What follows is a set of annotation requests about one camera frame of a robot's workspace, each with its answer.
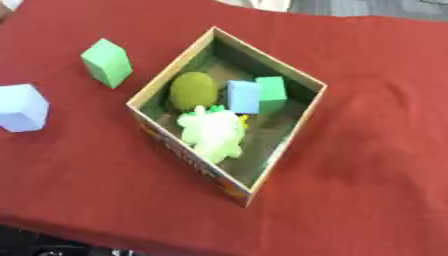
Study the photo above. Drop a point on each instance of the small blue block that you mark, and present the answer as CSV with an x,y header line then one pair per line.
x,y
243,97

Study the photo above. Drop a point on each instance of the large pale blue block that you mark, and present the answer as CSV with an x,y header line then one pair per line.
x,y
20,108

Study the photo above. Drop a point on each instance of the pale green soft toy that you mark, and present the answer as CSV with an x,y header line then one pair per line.
x,y
212,134

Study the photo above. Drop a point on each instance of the small green block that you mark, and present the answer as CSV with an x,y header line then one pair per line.
x,y
272,91

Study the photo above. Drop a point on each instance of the olive green round toy fruit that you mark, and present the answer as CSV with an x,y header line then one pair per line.
x,y
193,90

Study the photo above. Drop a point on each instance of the tan cardboard box green inside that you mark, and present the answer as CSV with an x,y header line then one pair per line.
x,y
274,140

